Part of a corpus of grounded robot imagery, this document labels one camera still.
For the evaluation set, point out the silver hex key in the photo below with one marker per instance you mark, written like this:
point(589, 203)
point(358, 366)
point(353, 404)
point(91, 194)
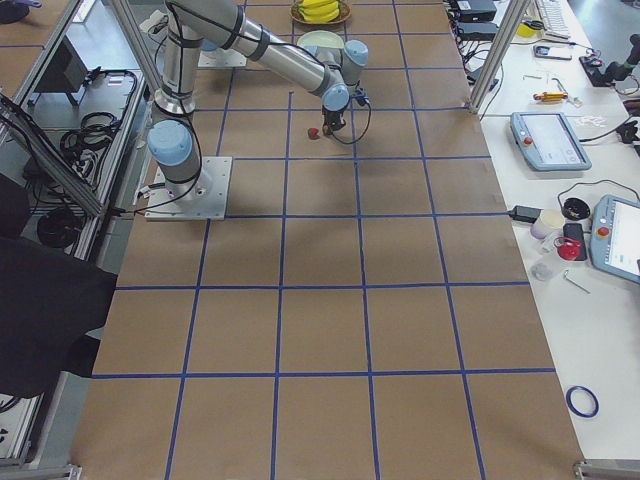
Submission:
point(569, 279)

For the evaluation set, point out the black cloth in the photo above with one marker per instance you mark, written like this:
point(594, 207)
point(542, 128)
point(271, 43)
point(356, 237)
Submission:
point(50, 302)

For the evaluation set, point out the black round dish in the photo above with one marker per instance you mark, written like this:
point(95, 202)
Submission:
point(575, 209)

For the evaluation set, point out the upper grey teach pendant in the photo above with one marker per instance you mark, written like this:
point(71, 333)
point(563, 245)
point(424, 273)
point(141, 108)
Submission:
point(547, 142)

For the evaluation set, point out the black monitor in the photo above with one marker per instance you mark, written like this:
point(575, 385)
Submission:
point(64, 74)

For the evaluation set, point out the yellow banana bunch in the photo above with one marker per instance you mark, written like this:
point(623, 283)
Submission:
point(317, 11)

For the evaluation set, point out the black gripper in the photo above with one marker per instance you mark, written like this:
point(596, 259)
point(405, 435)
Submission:
point(332, 117)

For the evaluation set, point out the black power adapter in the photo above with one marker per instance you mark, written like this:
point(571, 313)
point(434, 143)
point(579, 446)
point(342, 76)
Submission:
point(524, 214)

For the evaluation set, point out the blue tape roll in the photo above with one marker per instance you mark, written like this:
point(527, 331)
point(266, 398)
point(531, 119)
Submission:
point(582, 402)

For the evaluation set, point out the grey teach pendant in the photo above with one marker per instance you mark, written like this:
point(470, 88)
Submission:
point(614, 243)
point(547, 142)

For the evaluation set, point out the white round cup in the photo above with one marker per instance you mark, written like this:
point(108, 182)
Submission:
point(547, 222)

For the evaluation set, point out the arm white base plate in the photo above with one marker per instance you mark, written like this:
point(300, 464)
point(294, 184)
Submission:
point(214, 57)
point(206, 200)

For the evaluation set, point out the yellow tape roll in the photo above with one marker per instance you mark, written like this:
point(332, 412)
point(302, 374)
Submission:
point(526, 29)

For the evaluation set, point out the lower grey teach pendant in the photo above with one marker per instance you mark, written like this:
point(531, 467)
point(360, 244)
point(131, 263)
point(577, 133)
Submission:
point(614, 243)

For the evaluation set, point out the white keyboard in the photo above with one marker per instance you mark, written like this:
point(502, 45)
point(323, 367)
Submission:
point(551, 15)

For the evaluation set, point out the brown wicker basket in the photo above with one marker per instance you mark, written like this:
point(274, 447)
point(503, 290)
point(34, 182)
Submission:
point(344, 15)

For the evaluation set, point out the aluminium frame post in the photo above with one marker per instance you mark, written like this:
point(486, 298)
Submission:
point(510, 21)

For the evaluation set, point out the pale green plate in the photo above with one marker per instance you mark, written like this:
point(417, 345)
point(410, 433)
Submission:
point(321, 38)

